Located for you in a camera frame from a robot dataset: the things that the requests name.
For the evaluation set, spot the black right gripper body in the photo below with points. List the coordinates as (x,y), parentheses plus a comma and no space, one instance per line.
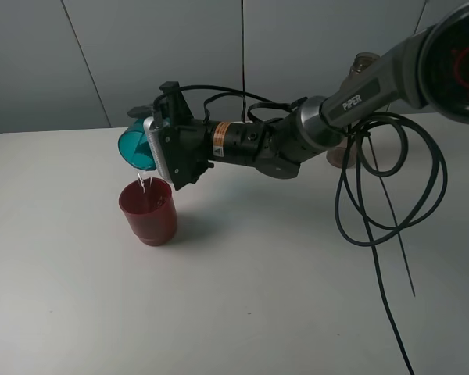
(244,144)

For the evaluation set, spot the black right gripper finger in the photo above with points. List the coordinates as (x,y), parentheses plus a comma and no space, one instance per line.
(142,111)
(186,175)

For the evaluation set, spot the teal transparent plastic cup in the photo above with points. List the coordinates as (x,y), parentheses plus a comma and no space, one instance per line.
(134,147)

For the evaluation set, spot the smoky transparent water bottle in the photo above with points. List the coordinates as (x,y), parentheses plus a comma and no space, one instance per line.
(336,156)

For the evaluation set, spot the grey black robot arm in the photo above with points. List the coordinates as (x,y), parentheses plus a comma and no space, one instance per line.
(430,68)

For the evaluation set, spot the red plastic cup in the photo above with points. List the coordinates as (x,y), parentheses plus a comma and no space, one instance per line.
(150,210)

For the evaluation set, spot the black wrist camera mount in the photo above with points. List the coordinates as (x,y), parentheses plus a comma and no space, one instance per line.
(173,135)

